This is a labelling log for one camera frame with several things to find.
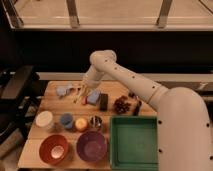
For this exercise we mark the metal cup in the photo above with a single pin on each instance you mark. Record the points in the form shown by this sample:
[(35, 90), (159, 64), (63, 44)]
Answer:
[(95, 123)]

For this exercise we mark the black equipment at left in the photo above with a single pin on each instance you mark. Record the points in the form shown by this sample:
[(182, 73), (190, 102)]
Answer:
[(18, 91)]

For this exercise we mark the green plastic tray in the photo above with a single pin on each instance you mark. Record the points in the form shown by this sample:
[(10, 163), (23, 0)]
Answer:
[(133, 143)]

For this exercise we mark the yellow banana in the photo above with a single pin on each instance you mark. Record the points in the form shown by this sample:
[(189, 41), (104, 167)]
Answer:
[(82, 92)]

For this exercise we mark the orange carrot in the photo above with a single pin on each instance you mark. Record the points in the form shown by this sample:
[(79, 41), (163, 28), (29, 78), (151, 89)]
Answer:
[(84, 101)]

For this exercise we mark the red bowl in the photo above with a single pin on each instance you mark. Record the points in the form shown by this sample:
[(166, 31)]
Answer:
[(53, 149)]

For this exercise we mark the white cup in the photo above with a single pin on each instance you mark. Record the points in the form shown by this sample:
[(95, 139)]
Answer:
[(45, 120)]

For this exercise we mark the purple bowl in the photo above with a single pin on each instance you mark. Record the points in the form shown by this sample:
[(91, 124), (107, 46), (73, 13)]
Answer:
[(92, 146)]

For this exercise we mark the blue sponge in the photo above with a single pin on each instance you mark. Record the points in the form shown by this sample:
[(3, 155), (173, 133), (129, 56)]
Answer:
[(93, 97)]

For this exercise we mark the black small object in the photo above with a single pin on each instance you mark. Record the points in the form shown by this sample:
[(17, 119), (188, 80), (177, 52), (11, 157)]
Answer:
[(131, 94)]

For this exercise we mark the black rectangular block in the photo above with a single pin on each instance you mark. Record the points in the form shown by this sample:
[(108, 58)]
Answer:
[(103, 102)]

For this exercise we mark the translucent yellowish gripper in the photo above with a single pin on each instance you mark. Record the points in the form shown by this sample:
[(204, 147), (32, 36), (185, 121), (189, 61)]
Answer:
[(90, 87)]

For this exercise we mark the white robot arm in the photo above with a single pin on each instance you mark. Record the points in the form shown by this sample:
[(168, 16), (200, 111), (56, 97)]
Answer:
[(184, 135)]

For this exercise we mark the grey blue cloth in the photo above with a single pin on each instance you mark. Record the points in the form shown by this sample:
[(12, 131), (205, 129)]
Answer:
[(62, 91)]

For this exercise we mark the blue cup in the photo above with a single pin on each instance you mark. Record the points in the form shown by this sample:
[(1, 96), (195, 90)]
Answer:
[(66, 120)]

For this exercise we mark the black marker tool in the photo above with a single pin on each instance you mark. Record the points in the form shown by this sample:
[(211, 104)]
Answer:
[(137, 108)]

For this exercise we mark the orange yellow cup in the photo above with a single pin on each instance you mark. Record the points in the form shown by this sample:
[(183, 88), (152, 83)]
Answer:
[(81, 124)]

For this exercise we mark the bunch of dark grapes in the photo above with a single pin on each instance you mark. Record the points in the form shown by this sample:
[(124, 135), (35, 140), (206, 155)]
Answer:
[(121, 105)]

